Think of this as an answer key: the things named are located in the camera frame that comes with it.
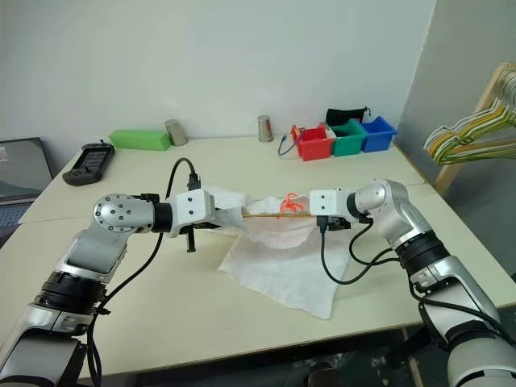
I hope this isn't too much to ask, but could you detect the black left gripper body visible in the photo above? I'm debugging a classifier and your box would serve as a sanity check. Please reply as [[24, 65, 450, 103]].
[[178, 220, 222, 255]]

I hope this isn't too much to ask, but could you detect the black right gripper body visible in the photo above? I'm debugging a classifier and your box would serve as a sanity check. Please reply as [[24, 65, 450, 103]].
[[316, 215, 353, 234]]

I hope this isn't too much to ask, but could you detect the yellow wire hanger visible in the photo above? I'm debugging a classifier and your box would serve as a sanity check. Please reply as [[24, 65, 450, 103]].
[[243, 212, 314, 222]]

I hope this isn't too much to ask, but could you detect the green plastic bin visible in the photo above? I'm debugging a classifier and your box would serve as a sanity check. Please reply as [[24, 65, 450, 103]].
[[328, 118, 368, 157]]

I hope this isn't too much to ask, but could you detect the red plastic bin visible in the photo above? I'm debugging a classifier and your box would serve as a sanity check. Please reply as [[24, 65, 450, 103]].
[[298, 123, 335, 162]]

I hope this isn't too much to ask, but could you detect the blue plastic bin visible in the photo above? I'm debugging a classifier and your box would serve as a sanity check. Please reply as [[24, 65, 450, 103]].
[[358, 115, 398, 153]]

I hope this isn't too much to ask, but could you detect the wide metal cup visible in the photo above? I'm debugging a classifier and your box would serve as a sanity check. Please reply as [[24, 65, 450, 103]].
[[164, 119, 189, 147]]

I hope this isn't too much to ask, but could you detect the slim metal cup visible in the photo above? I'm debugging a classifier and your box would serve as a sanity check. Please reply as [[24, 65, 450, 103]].
[[257, 114, 274, 144]]

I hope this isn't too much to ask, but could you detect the green rectangular box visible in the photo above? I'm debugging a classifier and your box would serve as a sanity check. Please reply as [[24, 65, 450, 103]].
[[109, 128, 173, 152]]

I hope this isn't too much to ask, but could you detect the bunch of coloured hangers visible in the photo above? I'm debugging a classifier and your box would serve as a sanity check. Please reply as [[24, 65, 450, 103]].
[[435, 62, 516, 198]]

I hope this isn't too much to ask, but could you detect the black handheld controller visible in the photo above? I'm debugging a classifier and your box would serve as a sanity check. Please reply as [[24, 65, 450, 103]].
[[62, 140, 116, 187]]

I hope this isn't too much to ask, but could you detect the bundle of hangers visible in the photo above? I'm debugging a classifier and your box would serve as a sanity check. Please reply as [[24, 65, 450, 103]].
[[422, 106, 516, 151]]

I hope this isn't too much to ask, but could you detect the dark rounded shape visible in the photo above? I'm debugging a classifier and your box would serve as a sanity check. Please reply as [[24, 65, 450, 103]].
[[306, 362, 342, 387]]

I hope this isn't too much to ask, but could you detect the wooden table leg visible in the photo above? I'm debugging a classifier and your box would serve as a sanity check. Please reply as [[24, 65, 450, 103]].
[[401, 328, 422, 387]]

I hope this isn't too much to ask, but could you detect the grey laptop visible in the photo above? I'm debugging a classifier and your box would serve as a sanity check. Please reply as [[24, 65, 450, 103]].
[[0, 136, 56, 243]]

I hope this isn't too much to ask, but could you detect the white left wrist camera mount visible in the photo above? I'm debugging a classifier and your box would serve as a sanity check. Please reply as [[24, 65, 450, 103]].
[[169, 189, 217, 239]]

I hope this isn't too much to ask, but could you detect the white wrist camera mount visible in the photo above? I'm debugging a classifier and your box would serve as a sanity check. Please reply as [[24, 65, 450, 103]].
[[309, 187, 350, 223], [169, 189, 217, 239]]

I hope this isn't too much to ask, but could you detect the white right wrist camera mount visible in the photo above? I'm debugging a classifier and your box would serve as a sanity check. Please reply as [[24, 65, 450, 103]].
[[309, 187, 350, 223]]

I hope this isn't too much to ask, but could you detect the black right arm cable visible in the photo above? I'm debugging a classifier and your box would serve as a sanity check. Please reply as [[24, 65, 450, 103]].
[[317, 216, 505, 347]]

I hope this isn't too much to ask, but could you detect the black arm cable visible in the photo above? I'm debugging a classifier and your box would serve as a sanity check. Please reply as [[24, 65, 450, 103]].
[[82, 157, 202, 387], [317, 216, 505, 347]]

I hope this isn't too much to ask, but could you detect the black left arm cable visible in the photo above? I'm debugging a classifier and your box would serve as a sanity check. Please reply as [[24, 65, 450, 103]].
[[82, 157, 202, 387]]

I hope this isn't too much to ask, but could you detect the blue cable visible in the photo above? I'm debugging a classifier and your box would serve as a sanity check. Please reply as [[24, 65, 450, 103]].
[[277, 135, 302, 157]]

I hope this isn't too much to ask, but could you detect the black drawstring pouch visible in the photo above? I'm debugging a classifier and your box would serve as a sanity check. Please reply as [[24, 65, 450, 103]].
[[325, 106, 371, 126]]

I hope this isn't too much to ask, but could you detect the black table frame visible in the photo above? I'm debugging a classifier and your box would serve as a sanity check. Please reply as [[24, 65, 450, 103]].
[[80, 322, 428, 387]]

